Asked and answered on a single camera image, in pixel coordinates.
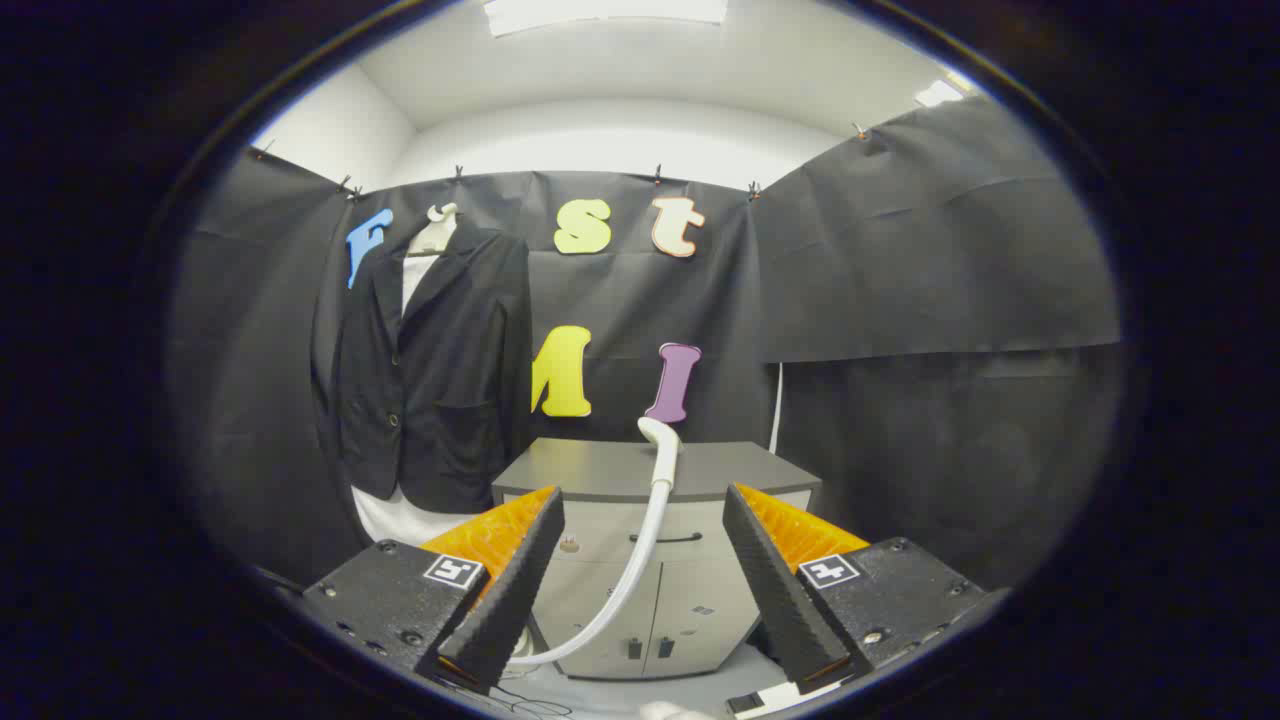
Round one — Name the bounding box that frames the white clothes hanger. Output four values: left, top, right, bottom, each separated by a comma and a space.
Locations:
407, 203, 462, 257

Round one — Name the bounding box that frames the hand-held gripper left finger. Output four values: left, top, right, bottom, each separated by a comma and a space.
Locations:
300, 485, 567, 697

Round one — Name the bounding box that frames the white garment steamer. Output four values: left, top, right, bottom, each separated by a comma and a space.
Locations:
505, 416, 684, 669

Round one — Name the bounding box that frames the grey cabinet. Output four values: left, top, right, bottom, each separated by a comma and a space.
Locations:
490, 437, 823, 681

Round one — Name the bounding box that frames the black suit jacket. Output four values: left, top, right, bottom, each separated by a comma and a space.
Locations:
330, 222, 533, 515

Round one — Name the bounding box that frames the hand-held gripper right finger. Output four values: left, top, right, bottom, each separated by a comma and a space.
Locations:
721, 483, 993, 697

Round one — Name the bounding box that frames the white shirt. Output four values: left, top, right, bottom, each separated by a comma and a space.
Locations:
352, 253, 501, 548

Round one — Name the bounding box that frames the black backdrop cloth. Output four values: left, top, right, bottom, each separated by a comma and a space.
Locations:
165, 95, 1126, 601

